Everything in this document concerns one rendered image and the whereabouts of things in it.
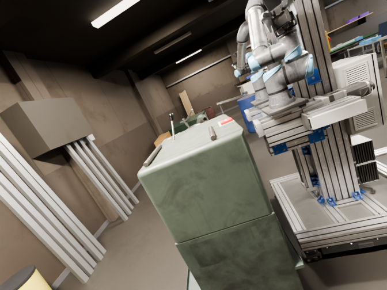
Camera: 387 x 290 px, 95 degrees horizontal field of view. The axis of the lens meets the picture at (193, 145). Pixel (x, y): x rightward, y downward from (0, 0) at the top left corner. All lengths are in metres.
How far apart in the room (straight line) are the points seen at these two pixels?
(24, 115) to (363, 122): 3.49
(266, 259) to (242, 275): 0.15
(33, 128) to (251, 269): 2.92
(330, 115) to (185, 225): 0.94
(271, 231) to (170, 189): 0.48
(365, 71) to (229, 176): 1.14
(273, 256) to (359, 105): 0.87
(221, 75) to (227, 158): 9.12
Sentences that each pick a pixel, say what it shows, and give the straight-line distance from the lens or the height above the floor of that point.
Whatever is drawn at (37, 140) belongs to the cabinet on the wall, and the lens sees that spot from 3.17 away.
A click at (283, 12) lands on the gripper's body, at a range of 0.80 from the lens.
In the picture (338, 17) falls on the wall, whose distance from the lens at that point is 11.18.
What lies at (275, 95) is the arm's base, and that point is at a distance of 1.23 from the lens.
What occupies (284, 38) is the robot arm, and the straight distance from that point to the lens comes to 0.96.
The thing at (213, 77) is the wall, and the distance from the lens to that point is 9.75.
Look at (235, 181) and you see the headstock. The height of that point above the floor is 1.07.
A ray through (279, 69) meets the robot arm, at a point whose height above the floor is 1.38.
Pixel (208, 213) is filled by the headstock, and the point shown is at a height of 0.97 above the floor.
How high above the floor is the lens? 1.44
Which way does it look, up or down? 14 degrees down
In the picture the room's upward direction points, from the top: 25 degrees counter-clockwise
